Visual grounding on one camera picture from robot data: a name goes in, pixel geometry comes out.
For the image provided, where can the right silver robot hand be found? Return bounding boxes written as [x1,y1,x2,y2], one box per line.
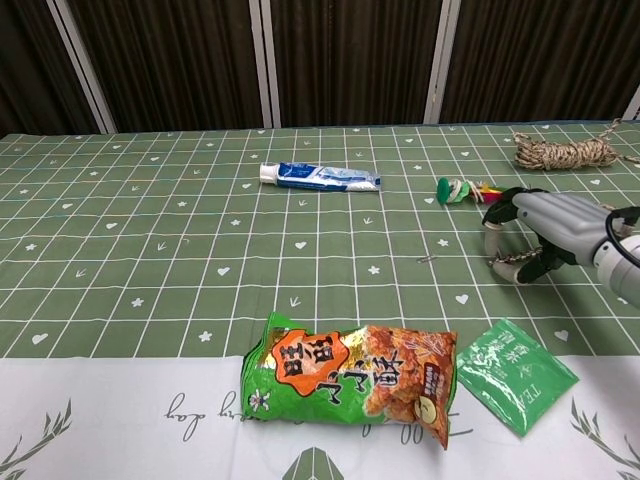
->
[481,187,612,285]

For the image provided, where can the colourful feather shuttlecock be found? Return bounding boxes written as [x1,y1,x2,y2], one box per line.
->
[436,176,522,207]

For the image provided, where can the green tea packet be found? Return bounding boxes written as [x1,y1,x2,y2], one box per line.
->
[456,318,581,440]

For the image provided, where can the dark ribbed screen panel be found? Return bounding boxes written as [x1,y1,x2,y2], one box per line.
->
[439,0,640,124]
[269,0,445,127]
[0,0,104,136]
[67,0,266,134]

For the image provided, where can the blue white toothpaste tube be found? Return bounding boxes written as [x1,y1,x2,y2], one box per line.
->
[259,161,383,193]

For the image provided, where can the orange green snack bag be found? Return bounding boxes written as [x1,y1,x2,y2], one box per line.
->
[241,311,459,451]

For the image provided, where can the green grid tablecloth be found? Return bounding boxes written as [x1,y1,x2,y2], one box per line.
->
[0,119,640,480]

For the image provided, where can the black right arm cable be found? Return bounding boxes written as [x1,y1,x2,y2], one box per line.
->
[603,205,640,265]

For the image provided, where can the beige braided rope bundle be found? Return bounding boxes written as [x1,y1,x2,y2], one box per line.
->
[510,118,640,172]

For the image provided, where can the white screen frame post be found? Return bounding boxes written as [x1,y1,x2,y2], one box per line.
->
[249,0,282,130]
[47,0,120,135]
[423,0,461,125]
[624,82,640,122]

